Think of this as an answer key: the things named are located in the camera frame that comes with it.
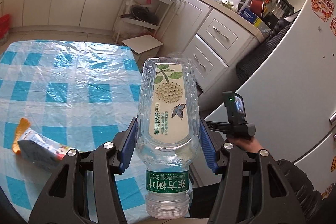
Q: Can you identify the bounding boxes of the clear tea bottle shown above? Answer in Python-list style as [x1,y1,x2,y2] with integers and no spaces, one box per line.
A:
[135,56,201,219]

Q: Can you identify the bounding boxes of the light blue milk carton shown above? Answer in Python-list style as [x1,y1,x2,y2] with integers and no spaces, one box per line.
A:
[18,127,73,172]

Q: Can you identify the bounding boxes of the orange peel piece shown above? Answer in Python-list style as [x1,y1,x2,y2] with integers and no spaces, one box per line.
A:
[11,118,31,155]

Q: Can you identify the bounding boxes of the white kitchen cabinets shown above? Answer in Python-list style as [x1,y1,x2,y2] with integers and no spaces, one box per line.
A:
[1,0,264,110]

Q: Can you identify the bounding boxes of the red lined trash bin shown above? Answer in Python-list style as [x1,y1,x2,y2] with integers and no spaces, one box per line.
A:
[0,14,11,46]

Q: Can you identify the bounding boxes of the person's right hand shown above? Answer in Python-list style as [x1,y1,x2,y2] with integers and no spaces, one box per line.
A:
[227,135,263,153]

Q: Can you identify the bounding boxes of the white refrigerator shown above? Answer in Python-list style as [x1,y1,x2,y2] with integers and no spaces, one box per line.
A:
[199,0,336,193]

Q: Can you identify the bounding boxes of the blue checkered plastic tablecloth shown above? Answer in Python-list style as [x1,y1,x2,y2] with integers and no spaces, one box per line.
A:
[1,40,141,219]

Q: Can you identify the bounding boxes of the white trolley rack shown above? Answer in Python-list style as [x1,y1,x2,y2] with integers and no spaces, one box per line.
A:
[113,0,174,44]

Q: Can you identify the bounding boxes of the action camera on right gripper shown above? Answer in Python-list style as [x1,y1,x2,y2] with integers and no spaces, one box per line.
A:
[223,92,247,124]

